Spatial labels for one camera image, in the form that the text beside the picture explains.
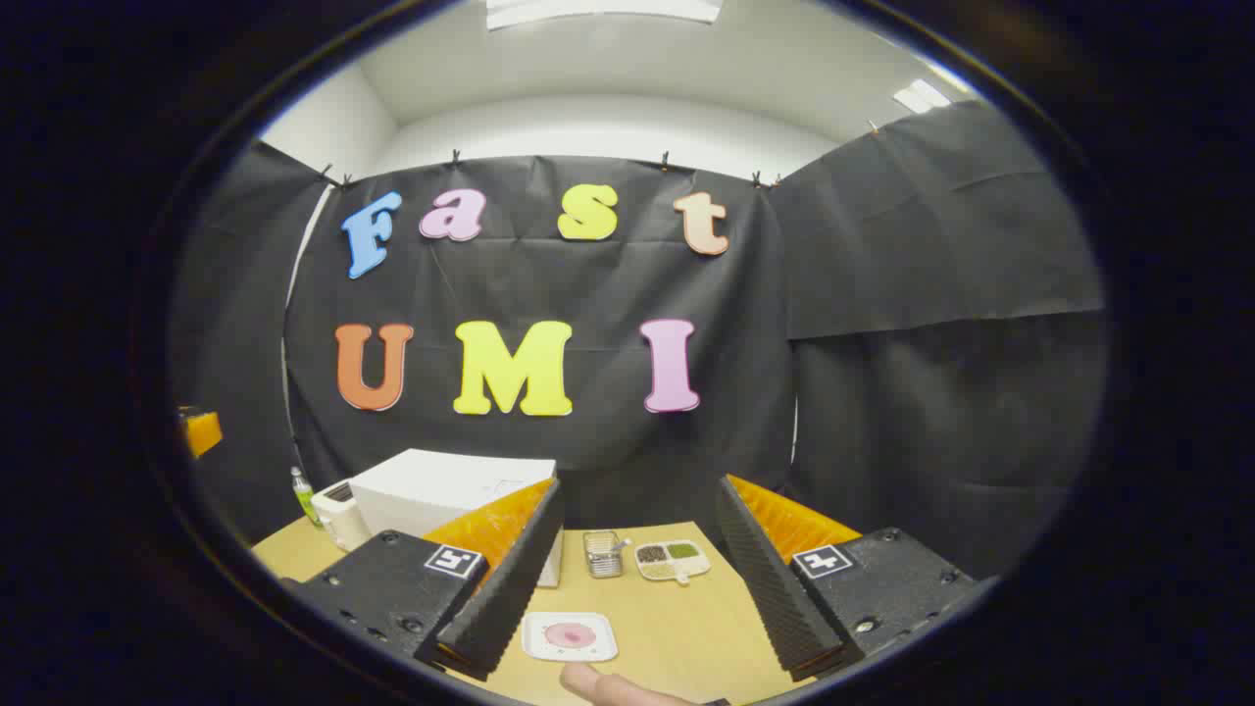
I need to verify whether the metal cutlery holder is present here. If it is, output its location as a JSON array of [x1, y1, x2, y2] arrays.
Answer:
[[582, 530, 633, 580]]

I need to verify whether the white microwave oven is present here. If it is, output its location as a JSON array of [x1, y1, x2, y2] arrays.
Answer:
[[350, 448, 565, 589]]

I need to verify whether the white divided condiment dish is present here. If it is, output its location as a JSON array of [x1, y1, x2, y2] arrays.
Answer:
[[634, 540, 712, 586]]

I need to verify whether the small ceiling light panel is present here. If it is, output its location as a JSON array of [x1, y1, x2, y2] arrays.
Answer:
[[893, 78, 952, 115]]

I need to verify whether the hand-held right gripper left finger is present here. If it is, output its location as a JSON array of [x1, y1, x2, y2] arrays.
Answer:
[[279, 478, 567, 682]]

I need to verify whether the white toaster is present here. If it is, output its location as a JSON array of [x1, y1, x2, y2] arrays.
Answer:
[[311, 479, 374, 552]]

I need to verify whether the green plastic bottle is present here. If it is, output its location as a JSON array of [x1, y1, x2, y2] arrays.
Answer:
[[290, 466, 323, 529]]

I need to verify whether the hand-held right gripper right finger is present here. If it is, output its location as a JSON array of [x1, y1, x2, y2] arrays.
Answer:
[[716, 474, 981, 682]]

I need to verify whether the large ceiling light panel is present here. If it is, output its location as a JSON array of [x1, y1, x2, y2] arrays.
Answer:
[[486, 0, 725, 30]]

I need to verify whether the white square plate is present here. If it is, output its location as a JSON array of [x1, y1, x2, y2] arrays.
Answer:
[[521, 612, 620, 664]]

